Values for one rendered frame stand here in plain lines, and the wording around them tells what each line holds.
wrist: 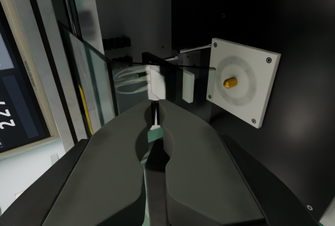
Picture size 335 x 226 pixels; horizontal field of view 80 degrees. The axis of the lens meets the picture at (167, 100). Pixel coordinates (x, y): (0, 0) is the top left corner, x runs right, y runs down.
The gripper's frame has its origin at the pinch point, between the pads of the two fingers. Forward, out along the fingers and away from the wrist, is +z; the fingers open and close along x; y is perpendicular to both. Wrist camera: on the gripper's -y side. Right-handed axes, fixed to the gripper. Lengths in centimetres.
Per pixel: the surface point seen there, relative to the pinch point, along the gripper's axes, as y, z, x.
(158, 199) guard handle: 8.7, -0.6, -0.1
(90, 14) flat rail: -2.6, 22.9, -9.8
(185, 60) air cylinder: 9.1, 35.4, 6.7
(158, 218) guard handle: 11.3, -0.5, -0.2
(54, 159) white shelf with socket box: 71, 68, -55
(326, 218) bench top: 30.9, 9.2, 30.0
